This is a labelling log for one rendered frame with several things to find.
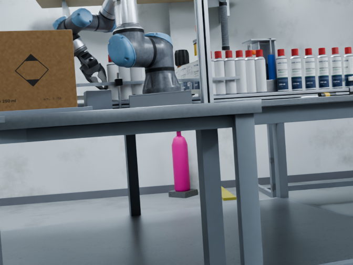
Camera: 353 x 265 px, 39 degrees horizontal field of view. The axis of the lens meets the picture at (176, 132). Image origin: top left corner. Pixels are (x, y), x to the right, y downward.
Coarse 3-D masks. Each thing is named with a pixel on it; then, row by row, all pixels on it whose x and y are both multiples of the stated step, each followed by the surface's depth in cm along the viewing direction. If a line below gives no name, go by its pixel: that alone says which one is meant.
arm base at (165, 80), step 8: (152, 72) 190; (160, 72) 189; (168, 72) 190; (144, 80) 193; (152, 80) 189; (160, 80) 188; (168, 80) 189; (176, 80) 192; (144, 88) 191; (152, 88) 188; (160, 88) 187; (168, 88) 188; (176, 88) 190
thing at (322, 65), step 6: (318, 48) 248; (324, 48) 247; (318, 54) 249; (324, 54) 247; (318, 60) 247; (324, 60) 246; (318, 66) 248; (324, 66) 246; (318, 72) 248; (324, 72) 246; (318, 78) 249; (324, 78) 246; (318, 84) 249; (324, 84) 247
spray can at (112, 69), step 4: (108, 56) 218; (108, 60) 219; (108, 64) 217; (112, 64) 217; (108, 68) 218; (112, 68) 217; (116, 68) 218; (108, 72) 218; (112, 72) 217; (116, 72) 218; (108, 76) 218; (112, 76) 217; (116, 76) 218; (108, 80) 218; (112, 80) 217; (108, 88) 219; (112, 88) 217; (116, 88) 218; (112, 92) 217; (116, 92) 218; (112, 96) 218; (116, 96) 218; (112, 100) 218; (116, 100) 218
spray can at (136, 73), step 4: (132, 68) 220; (136, 68) 220; (140, 68) 221; (132, 72) 220; (136, 72) 220; (140, 72) 221; (132, 76) 221; (136, 76) 220; (140, 76) 221; (132, 80) 221; (136, 80) 220; (132, 84) 221; (136, 84) 220; (140, 84) 221; (132, 88) 221; (136, 88) 220; (140, 88) 221; (132, 92) 221; (136, 92) 220; (140, 92) 221
